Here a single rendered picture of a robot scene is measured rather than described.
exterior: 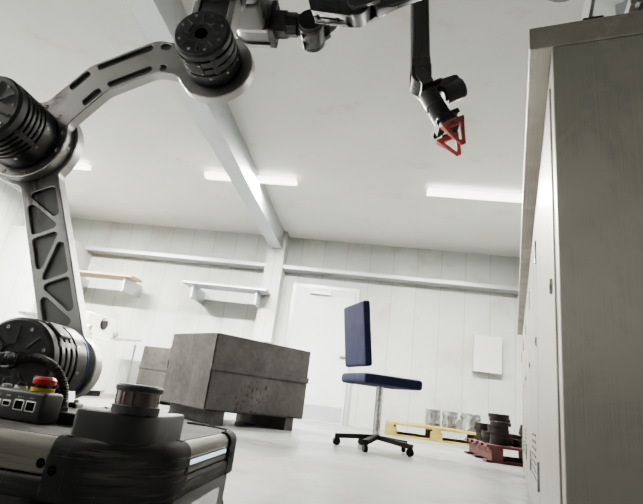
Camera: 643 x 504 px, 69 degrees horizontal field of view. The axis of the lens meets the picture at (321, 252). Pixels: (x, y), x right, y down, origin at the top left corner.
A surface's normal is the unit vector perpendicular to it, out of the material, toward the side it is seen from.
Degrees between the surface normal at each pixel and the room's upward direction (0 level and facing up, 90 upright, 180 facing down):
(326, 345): 90
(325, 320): 90
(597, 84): 90
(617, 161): 90
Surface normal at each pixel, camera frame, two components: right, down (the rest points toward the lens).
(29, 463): -0.08, -0.31
